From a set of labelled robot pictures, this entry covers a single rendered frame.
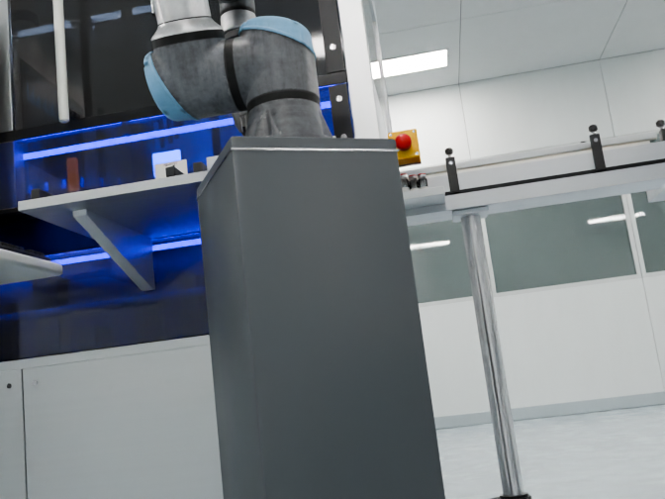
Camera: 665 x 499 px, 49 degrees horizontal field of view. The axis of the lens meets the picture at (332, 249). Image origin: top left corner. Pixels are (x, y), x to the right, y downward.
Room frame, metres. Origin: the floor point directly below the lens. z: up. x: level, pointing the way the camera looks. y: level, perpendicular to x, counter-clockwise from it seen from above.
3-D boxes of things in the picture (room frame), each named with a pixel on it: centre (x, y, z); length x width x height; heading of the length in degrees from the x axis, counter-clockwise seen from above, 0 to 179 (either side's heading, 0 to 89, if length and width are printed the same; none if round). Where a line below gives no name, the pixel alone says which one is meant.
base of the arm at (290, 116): (1.10, 0.05, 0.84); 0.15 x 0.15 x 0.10
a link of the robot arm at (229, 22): (1.44, 0.14, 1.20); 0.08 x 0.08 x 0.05
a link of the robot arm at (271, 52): (1.10, 0.06, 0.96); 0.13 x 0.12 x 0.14; 82
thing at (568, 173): (1.84, -0.51, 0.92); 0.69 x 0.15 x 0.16; 82
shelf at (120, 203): (1.61, 0.24, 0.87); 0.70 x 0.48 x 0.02; 82
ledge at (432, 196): (1.78, -0.23, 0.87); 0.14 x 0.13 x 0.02; 172
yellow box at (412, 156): (1.74, -0.21, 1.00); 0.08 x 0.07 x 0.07; 172
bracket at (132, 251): (1.63, 0.49, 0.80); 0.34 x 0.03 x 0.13; 172
